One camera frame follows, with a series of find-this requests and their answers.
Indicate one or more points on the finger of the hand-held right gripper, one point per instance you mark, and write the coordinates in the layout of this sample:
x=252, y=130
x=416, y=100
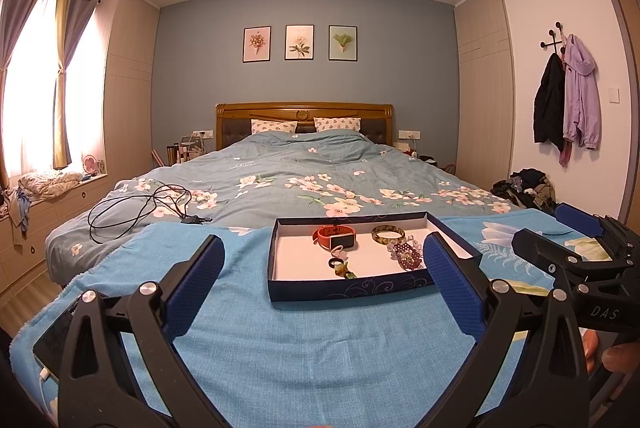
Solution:
x=580, y=219
x=535, y=248

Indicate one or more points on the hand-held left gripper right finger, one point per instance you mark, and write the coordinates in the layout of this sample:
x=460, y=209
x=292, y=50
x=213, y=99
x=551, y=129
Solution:
x=452, y=288

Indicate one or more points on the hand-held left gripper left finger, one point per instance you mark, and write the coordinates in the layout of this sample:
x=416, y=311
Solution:
x=200, y=288

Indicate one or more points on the olive mottled bangle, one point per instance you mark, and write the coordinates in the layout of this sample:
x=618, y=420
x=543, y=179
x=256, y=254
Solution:
x=375, y=235

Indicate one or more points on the dark blue shallow box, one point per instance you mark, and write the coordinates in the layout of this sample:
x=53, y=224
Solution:
x=300, y=258

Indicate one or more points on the orange smartwatch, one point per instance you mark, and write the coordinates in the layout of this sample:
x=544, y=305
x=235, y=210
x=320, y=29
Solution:
x=342, y=239

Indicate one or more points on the person's right hand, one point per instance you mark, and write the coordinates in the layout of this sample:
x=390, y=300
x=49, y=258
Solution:
x=620, y=355

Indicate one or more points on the pile of dark clothes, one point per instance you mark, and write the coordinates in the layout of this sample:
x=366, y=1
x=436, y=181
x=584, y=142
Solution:
x=522, y=188

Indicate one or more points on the black jacket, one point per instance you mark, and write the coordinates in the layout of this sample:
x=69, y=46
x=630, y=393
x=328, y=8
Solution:
x=549, y=108

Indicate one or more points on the blue floral blanket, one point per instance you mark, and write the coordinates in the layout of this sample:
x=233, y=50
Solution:
x=300, y=348

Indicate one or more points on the purple jacket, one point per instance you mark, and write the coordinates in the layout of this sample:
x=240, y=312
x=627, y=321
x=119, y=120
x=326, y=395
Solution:
x=582, y=98

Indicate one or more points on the bedside table with small items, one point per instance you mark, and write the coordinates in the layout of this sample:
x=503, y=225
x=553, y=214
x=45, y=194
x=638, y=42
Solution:
x=425, y=158

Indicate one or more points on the bedside clutter of bottles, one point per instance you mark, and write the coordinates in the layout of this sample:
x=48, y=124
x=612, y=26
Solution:
x=190, y=153

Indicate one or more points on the beige wardrobe beside coat rack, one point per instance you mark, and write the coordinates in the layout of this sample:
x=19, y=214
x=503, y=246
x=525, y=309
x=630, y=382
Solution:
x=485, y=98

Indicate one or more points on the beige window seat cabinet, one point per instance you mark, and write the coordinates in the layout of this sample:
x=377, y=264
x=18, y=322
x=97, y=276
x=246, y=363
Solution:
x=65, y=213

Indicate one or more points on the smartphone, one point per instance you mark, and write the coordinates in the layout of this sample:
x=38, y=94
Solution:
x=52, y=338

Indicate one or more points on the bed with floral duvet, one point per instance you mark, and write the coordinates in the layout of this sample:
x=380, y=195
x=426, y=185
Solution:
x=300, y=168

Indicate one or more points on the small pink fan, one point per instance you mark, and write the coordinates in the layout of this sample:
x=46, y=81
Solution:
x=91, y=164

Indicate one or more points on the door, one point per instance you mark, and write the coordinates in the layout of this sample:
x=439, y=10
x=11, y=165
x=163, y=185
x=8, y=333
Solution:
x=627, y=58

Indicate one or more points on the patterned pillow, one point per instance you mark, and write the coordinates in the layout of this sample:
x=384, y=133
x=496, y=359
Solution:
x=337, y=124
x=274, y=126

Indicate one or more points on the pile of pale bedding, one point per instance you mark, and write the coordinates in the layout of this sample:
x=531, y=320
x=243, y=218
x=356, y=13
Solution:
x=50, y=184

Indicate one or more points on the wooden headboard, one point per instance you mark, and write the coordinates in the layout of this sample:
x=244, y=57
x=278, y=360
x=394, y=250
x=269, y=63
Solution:
x=280, y=110

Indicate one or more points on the blue cloth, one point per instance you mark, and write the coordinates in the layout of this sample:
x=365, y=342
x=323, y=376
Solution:
x=20, y=208

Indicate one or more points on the beige wardrobe beside window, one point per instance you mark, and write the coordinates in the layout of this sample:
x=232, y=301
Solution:
x=130, y=98

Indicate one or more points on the white sheer curtain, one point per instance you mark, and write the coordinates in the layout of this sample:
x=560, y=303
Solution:
x=35, y=108

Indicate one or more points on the grey and gold curtain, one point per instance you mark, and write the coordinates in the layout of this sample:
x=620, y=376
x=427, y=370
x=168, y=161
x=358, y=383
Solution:
x=17, y=33
x=70, y=58

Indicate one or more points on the green leaf framed picture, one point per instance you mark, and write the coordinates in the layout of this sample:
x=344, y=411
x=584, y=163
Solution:
x=343, y=43

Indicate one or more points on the white light switch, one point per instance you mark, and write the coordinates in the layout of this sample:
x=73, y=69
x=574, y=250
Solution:
x=614, y=96

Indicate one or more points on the wall socket above bottles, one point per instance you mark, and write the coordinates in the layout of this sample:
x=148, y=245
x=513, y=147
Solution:
x=203, y=134

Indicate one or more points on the wall socket beside lamp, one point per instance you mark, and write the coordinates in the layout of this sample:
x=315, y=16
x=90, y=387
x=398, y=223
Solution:
x=409, y=135

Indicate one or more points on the black wall coat rack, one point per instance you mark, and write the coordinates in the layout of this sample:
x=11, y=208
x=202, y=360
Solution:
x=552, y=40

